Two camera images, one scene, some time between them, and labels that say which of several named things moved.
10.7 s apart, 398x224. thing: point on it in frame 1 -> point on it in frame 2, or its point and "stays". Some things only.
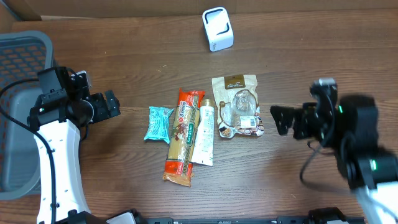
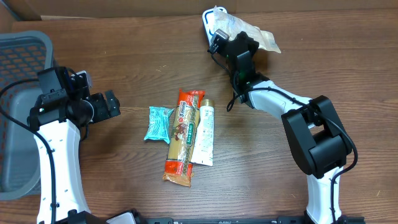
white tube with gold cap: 204,152 stays
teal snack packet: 158,124 stays
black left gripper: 107,111 stays
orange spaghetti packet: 183,137 stays
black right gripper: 301,121 -> 252,43
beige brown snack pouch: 237,107 -> 232,25
